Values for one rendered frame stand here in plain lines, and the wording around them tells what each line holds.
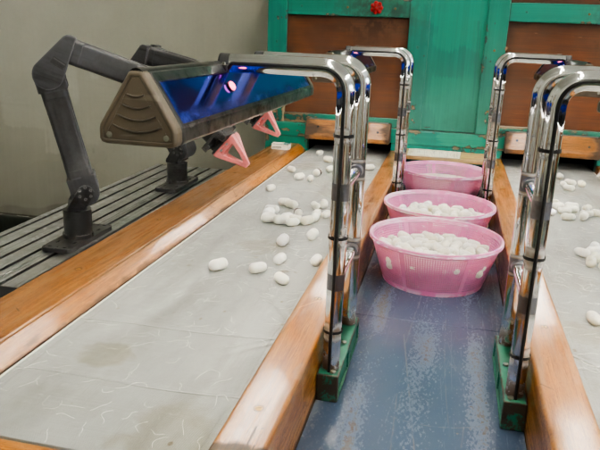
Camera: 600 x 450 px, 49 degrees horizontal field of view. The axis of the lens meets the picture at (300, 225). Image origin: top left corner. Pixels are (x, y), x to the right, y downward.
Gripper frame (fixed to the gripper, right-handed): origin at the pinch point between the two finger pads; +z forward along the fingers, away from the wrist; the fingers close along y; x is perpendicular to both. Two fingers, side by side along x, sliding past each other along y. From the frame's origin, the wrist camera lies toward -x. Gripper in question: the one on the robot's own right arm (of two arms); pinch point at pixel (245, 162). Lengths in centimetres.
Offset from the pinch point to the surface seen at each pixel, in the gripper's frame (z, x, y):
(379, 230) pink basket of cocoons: 31.5, -13.7, -10.1
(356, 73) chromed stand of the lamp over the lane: 8, -39, -50
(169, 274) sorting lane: 7.9, 8.4, -44.7
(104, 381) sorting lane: 13, 4, -80
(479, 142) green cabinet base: 45, -34, 88
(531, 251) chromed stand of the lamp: 39, -41, -65
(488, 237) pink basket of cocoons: 48, -29, -8
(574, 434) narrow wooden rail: 52, -32, -80
